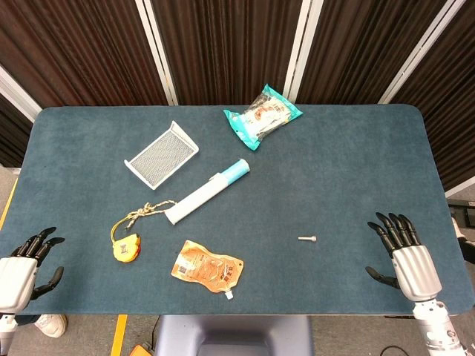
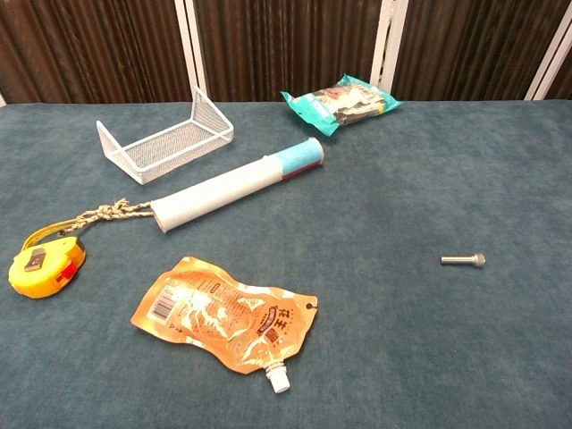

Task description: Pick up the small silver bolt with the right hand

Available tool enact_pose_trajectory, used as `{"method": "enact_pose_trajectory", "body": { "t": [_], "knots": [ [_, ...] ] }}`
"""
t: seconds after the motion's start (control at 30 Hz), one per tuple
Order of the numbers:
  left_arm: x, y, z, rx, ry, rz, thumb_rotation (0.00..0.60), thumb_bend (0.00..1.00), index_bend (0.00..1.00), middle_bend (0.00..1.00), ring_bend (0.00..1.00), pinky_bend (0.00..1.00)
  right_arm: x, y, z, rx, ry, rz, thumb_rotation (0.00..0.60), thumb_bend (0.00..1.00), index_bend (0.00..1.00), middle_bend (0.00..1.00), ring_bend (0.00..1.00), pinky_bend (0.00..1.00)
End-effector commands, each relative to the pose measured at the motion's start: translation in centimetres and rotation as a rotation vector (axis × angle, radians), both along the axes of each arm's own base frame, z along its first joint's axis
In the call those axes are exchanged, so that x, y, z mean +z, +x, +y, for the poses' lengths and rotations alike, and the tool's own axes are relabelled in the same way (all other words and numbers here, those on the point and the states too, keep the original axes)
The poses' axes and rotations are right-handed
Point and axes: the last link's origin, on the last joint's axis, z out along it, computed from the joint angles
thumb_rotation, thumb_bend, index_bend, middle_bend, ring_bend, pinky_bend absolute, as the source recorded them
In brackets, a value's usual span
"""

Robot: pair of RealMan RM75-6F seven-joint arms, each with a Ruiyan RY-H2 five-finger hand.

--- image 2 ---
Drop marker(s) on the teal snack package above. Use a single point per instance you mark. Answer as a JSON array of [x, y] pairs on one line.
[[344, 105]]

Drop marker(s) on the orange spouted drink pouch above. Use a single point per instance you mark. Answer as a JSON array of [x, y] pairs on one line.
[[223, 313]]

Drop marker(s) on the white lint roller tube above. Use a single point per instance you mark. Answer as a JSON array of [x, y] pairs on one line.
[[214, 192]]

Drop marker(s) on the brown pleated screen panel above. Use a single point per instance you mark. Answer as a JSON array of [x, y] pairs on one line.
[[290, 44], [469, 49], [564, 80], [89, 49]]

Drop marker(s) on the blue felt table mat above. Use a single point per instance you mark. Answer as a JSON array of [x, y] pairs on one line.
[[402, 187]]

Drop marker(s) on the small metal bolt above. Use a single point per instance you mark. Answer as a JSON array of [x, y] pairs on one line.
[[460, 259]]

